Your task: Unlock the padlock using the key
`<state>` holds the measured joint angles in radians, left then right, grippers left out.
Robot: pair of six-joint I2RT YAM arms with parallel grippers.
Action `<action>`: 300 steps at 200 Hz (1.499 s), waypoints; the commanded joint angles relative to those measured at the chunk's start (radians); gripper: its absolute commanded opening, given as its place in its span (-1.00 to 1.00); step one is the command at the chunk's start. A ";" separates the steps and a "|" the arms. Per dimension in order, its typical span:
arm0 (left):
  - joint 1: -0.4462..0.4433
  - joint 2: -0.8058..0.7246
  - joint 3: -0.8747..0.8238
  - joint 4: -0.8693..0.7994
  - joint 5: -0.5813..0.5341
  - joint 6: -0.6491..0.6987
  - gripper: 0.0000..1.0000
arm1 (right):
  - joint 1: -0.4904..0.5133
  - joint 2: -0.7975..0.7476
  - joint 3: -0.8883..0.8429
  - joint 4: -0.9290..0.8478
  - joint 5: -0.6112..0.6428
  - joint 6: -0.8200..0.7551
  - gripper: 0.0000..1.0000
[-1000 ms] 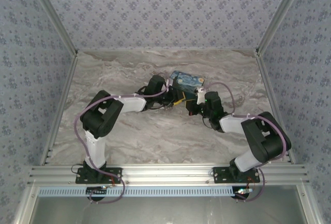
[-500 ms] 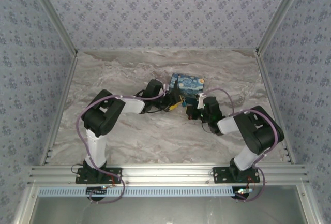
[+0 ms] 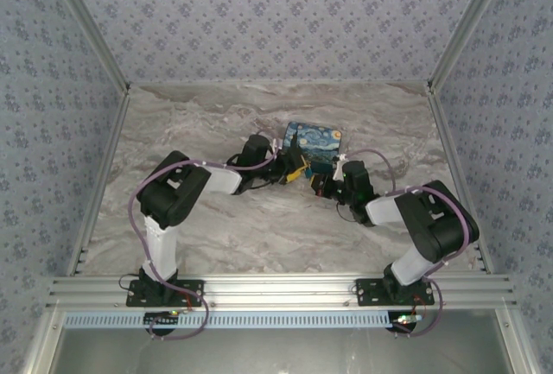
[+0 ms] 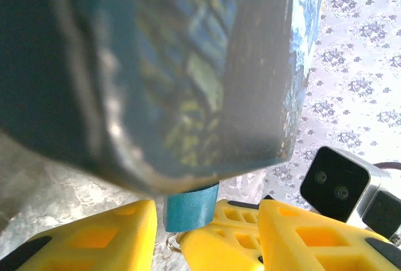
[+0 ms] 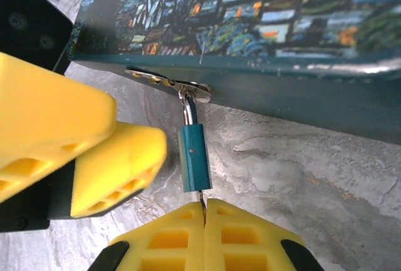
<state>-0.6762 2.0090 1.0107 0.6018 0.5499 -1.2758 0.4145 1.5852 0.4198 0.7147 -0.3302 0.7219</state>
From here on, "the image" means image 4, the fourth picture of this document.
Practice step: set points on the starry night painted box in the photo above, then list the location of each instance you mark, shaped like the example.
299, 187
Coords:
156, 70

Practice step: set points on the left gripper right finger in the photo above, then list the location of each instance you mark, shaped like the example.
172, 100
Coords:
316, 243

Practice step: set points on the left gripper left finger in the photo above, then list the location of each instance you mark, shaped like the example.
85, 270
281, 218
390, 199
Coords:
94, 236

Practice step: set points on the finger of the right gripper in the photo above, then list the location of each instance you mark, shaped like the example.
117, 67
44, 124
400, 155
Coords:
219, 252
238, 214

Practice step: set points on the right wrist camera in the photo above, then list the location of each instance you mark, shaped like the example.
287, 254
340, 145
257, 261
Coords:
335, 183

